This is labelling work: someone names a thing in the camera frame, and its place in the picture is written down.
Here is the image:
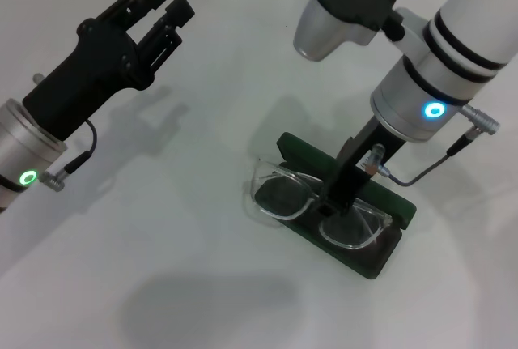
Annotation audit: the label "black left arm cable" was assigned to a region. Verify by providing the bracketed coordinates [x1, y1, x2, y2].
[38, 117, 99, 194]

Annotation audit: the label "clear frame glasses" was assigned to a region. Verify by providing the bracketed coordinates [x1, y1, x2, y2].
[242, 157, 394, 252]

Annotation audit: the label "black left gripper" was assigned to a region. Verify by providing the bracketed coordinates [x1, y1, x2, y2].
[21, 0, 196, 143]

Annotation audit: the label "right gripper silver plug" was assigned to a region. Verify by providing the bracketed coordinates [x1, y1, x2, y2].
[370, 143, 387, 174]

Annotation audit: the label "green glasses case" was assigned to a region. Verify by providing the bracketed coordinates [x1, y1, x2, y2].
[258, 130, 418, 282]

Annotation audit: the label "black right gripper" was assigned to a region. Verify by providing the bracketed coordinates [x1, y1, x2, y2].
[319, 116, 406, 219]

